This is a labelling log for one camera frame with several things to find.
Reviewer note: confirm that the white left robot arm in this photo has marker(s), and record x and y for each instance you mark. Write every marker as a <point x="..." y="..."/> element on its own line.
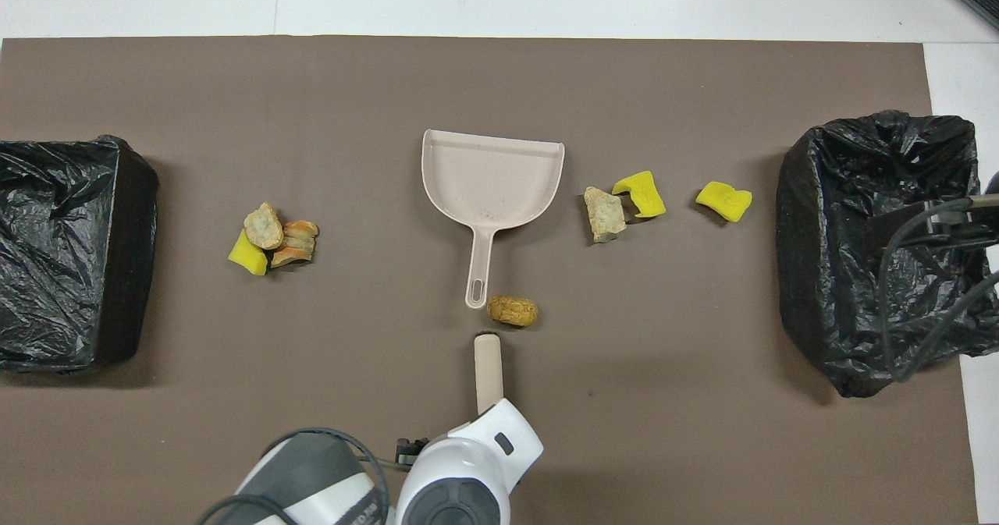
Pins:
<point x="468" y="478"/>

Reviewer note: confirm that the brown table mat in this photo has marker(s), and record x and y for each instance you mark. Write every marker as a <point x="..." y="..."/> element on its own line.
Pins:
<point x="663" y="447"/>

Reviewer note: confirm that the rounded yellow sponge scrap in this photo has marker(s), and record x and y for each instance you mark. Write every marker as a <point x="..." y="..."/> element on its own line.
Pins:
<point x="724" y="201"/>

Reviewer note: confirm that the pale lumpy toy bread piece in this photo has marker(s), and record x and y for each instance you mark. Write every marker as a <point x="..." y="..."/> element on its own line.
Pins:
<point x="264" y="227"/>

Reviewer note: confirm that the beige hand brush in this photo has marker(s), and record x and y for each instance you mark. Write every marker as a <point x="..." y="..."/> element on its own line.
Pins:
<point x="488" y="369"/>

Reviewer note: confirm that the beige plastic dustpan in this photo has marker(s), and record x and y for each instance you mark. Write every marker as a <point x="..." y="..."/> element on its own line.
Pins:
<point x="488" y="182"/>

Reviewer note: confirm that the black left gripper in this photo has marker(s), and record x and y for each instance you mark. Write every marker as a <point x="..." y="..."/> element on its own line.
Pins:
<point x="410" y="451"/>

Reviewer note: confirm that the wedge yellow sponge scrap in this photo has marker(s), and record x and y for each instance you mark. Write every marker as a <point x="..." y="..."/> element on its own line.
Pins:
<point x="243" y="256"/>

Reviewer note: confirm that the black bag-lined bin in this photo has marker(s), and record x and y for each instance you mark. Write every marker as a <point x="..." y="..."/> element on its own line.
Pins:
<point x="835" y="275"/>
<point x="70" y="275"/>

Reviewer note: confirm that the brown toy bread roll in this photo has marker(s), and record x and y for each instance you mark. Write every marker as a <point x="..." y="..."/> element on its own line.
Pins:
<point x="511" y="311"/>

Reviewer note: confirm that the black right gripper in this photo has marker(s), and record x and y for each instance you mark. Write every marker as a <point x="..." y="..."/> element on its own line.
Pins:
<point x="972" y="230"/>

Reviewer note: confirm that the beige toy bread chunk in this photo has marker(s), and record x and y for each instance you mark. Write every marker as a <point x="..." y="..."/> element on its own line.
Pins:
<point x="605" y="214"/>

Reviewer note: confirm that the beige sponge chunk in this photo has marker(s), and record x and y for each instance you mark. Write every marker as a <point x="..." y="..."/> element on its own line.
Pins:
<point x="300" y="244"/>

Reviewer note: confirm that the notched yellow sponge scrap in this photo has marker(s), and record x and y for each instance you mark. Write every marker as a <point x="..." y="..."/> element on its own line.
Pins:
<point x="644" y="193"/>

